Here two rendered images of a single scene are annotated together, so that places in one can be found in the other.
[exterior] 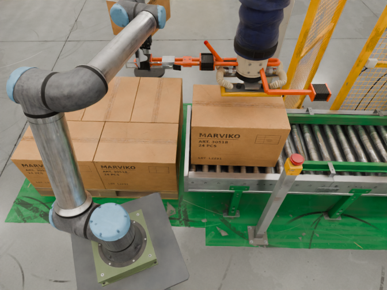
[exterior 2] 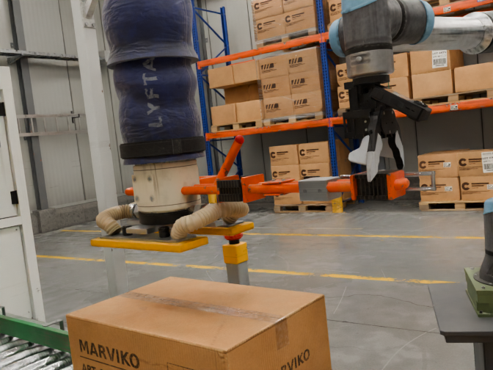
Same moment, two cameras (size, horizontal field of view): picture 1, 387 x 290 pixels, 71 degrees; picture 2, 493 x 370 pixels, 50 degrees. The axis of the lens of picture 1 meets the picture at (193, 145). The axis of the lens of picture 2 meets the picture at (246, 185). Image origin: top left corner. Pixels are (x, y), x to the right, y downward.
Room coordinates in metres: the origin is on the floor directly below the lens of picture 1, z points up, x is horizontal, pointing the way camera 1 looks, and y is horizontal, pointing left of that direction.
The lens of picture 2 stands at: (2.29, 0.72, 1.37)
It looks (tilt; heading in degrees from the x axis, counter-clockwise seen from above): 5 degrees down; 218
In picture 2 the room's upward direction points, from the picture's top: 6 degrees counter-clockwise
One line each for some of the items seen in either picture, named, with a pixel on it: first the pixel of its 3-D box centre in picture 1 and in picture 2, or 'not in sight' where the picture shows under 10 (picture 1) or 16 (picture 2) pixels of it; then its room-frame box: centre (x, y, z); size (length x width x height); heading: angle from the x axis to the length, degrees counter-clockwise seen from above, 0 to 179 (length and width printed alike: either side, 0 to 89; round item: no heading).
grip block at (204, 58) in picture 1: (207, 61); (240, 188); (1.32, -0.07, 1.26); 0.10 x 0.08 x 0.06; 1
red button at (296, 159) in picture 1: (296, 160); (233, 238); (0.83, -0.53, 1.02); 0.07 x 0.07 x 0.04
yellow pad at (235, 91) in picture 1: (250, 87); (196, 222); (1.23, -0.32, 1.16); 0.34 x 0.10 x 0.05; 91
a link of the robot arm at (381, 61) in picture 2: not in sight; (369, 66); (1.32, 0.28, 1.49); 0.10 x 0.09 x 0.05; 0
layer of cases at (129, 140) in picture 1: (113, 129); not in sight; (1.63, 0.72, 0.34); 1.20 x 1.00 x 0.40; 90
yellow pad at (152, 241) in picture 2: not in sight; (145, 236); (1.42, -0.32, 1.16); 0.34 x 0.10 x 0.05; 91
